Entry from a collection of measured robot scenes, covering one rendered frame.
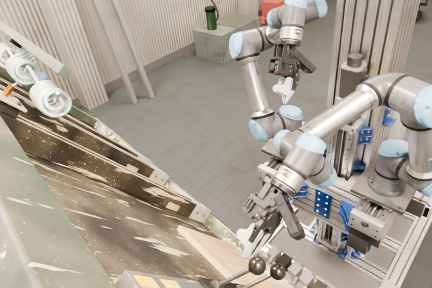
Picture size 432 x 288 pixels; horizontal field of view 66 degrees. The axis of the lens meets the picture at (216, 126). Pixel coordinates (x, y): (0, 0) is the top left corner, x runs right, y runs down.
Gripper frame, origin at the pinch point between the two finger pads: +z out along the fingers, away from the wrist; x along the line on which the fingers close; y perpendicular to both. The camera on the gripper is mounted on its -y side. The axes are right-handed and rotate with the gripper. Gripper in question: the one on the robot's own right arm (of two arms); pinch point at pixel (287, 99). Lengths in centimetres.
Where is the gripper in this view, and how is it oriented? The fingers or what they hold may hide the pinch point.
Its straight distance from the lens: 121.1
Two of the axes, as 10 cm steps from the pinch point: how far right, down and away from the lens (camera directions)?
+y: -9.2, -0.6, -4.0
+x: 3.8, 1.5, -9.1
